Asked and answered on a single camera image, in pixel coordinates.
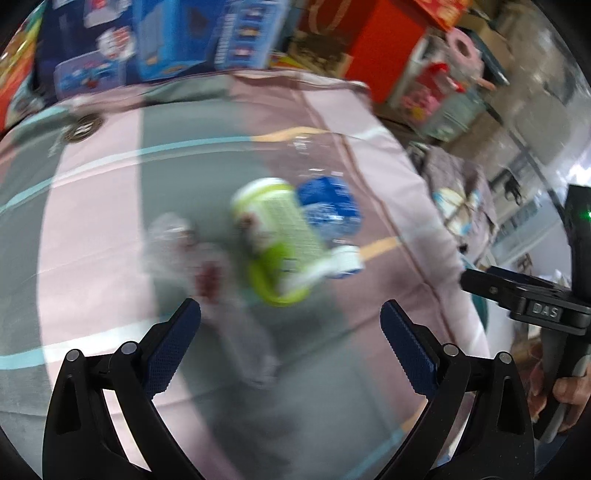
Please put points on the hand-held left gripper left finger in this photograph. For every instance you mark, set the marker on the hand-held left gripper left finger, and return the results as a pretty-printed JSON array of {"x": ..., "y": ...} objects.
[{"x": 171, "y": 350}]

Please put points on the grey translucent plastic bag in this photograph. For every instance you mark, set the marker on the grey translucent plastic bag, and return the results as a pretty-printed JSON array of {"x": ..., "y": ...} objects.
[{"x": 240, "y": 332}]

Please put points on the yellow red flat box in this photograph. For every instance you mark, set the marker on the yellow red flat box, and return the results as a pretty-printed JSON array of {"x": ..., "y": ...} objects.
[{"x": 293, "y": 61}]

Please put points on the striped pink grey blanket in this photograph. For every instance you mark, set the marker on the striped pink grey blanket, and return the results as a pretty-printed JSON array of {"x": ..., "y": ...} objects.
[{"x": 115, "y": 207}]

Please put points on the person's right hand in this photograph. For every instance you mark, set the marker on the person's right hand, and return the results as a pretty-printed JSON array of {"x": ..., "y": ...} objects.
[{"x": 575, "y": 397}]

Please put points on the cardboard box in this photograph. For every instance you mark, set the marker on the cardboard box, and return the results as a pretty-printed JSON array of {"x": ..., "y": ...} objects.
[{"x": 491, "y": 41}]

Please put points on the pink round toy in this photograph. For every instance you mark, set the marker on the pink round toy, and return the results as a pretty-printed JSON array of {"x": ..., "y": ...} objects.
[{"x": 464, "y": 48}]

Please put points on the grey printed cloth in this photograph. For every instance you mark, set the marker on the grey printed cloth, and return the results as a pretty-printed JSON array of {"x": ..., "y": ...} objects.
[{"x": 457, "y": 194}]

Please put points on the blue label plastic bottle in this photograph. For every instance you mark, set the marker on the blue label plastic bottle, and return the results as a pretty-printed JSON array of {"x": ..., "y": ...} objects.
[{"x": 328, "y": 203}]

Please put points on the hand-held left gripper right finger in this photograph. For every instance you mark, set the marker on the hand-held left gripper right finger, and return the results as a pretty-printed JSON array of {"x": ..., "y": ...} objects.
[{"x": 411, "y": 350}]

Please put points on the clear toy package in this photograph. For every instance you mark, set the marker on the clear toy package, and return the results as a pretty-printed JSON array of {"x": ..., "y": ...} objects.
[{"x": 438, "y": 106}]

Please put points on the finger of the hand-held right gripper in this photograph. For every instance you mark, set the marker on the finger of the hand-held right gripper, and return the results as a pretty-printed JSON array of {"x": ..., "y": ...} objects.
[{"x": 489, "y": 281}]

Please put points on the red gift bag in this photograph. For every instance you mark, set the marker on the red gift bag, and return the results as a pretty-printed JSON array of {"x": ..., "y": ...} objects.
[{"x": 328, "y": 16}]

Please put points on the white green cup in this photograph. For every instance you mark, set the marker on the white green cup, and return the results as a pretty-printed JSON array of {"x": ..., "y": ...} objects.
[{"x": 277, "y": 221}]

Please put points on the blue toy box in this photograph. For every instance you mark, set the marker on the blue toy box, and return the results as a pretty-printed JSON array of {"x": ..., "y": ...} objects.
[{"x": 184, "y": 41}]

